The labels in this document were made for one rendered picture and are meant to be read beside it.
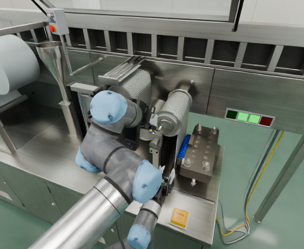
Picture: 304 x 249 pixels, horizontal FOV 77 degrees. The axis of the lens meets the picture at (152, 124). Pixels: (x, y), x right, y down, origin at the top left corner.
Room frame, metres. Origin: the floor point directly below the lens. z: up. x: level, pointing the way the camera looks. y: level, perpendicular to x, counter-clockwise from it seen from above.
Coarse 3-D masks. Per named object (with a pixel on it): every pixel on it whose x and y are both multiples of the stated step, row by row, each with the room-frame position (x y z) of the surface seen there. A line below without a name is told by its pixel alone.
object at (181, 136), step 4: (188, 112) 0.93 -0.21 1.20; (188, 116) 0.94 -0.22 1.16; (184, 124) 0.85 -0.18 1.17; (184, 128) 0.87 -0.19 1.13; (180, 132) 0.77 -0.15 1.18; (184, 132) 0.88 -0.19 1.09; (180, 136) 0.78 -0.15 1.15; (184, 136) 0.90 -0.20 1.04; (180, 140) 0.79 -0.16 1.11; (180, 144) 0.81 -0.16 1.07; (176, 148) 0.73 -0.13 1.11; (180, 148) 0.82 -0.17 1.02; (176, 152) 0.73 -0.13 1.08; (176, 156) 0.73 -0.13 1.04
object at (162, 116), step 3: (159, 117) 0.75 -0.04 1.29; (162, 117) 0.74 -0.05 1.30; (165, 117) 0.74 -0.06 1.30; (168, 117) 0.73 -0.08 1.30; (171, 117) 0.73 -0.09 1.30; (159, 120) 0.75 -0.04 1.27; (171, 120) 0.73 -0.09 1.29; (174, 120) 0.72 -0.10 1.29; (174, 123) 0.72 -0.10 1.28; (174, 126) 0.72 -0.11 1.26; (177, 126) 0.72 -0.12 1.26; (174, 129) 0.72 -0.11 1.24; (162, 132) 0.74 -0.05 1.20; (171, 132) 0.72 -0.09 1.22; (174, 132) 0.72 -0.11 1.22
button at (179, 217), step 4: (176, 208) 0.50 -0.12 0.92; (176, 212) 0.48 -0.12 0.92; (180, 212) 0.48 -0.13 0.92; (184, 212) 0.48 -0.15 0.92; (188, 212) 0.48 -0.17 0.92; (172, 216) 0.46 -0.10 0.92; (176, 216) 0.46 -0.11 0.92; (180, 216) 0.46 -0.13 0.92; (184, 216) 0.46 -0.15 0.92; (172, 220) 0.45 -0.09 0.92; (176, 220) 0.44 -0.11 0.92; (180, 220) 0.44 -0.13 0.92; (184, 220) 0.44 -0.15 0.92; (176, 224) 0.44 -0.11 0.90; (180, 224) 0.43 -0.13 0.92; (184, 224) 0.43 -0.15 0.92
